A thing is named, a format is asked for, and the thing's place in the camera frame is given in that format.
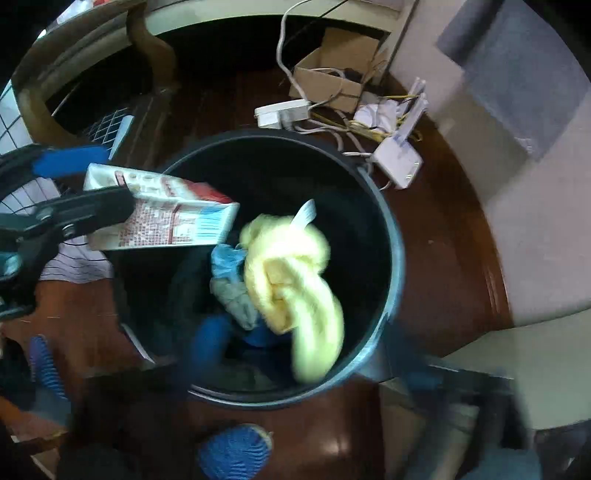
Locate white red printed carton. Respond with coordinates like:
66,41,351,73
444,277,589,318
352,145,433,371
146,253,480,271
83,163,241,252

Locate grey curtain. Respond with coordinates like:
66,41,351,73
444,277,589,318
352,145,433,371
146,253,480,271
436,0,587,160

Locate black round bin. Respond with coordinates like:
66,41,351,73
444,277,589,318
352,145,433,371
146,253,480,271
111,129,407,411

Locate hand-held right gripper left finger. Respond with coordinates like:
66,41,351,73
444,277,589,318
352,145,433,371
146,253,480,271
78,315,237,480

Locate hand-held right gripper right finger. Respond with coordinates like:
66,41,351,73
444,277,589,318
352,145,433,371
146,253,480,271
387,322,537,480

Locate white power strip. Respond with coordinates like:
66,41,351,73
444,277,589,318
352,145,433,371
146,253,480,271
255,98,311,130

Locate thick white power cable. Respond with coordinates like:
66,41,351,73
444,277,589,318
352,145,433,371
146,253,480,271
276,0,315,100

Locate light blue cloth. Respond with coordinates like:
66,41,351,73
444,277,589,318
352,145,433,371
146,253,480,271
210,244,259,330

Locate yellow plastic bag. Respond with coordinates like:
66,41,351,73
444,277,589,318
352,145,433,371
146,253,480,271
239,212,346,384

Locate thin white charging cable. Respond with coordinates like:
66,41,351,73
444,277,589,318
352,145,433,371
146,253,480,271
295,117,375,160

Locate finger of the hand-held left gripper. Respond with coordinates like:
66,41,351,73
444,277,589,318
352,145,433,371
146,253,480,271
0,185,137,241
0,143,110,185

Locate white router with antennas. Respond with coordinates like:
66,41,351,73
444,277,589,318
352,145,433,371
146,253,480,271
372,76,428,190

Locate crumpled white paper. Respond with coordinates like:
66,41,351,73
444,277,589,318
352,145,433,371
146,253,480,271
355,99,399,130

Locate blue striped slipper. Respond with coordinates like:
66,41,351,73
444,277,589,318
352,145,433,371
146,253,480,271
196,424,274,480
28,335,70,402

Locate cardboard box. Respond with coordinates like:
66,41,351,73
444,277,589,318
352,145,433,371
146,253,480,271
290,28,391,114

